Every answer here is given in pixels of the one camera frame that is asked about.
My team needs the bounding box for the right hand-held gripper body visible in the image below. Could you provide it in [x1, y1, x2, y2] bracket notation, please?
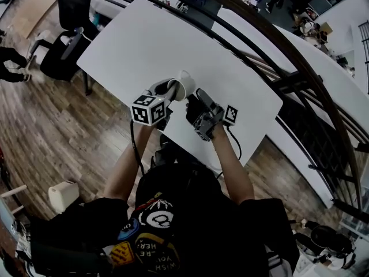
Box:
[185, 95, 239, 142]

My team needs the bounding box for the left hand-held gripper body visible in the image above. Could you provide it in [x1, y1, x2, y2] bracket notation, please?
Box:
[130, 89, 174, 132]

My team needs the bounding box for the white cup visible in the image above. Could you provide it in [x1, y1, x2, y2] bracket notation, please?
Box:
[167, 70, 198, 102]

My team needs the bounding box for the person's left forearm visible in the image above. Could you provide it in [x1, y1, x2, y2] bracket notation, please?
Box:
[103, 122, 154, 202]

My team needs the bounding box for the person's right forearm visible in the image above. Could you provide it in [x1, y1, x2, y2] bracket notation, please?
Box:
[212, 123, 255, 205]

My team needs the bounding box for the person's black printed shirt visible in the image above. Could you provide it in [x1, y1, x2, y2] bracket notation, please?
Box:
[28, 154, 300, 277]

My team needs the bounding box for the white rectangular table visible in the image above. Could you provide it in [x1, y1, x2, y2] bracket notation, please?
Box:
[92, 0, 369, 224]

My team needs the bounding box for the black office chair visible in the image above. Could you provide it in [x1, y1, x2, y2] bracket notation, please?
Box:
[39, 0, 100, 95]

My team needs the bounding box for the beige plastic bin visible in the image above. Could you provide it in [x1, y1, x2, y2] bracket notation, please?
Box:
[47, 180, 80, 215]

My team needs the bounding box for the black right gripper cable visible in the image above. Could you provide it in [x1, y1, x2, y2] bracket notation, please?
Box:
[215, 125, 243, 179]

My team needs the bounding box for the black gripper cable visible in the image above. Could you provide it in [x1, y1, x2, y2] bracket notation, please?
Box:
[129, 119, 146, 176]
[215, 125, 243, 179]

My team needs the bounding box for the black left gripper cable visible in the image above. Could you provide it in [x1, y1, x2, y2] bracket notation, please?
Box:
[129, 119, 146, 176]

